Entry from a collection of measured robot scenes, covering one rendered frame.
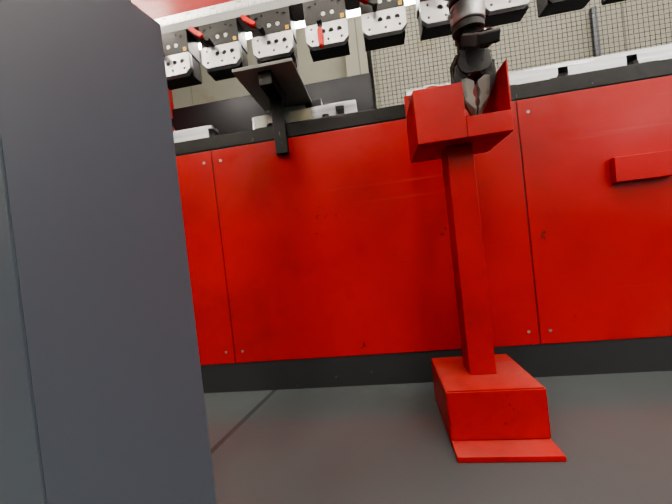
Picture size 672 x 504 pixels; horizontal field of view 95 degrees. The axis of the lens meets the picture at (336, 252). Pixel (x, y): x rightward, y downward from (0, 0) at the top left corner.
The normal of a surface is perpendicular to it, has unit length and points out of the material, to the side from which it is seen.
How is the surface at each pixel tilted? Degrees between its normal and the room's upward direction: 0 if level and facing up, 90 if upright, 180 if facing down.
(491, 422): 90
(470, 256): 90
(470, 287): 90
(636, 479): 0
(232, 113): 90
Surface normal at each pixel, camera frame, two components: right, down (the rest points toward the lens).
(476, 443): -0.11, -0.99
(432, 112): -0.14, 0.03
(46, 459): 0.95, -0.10
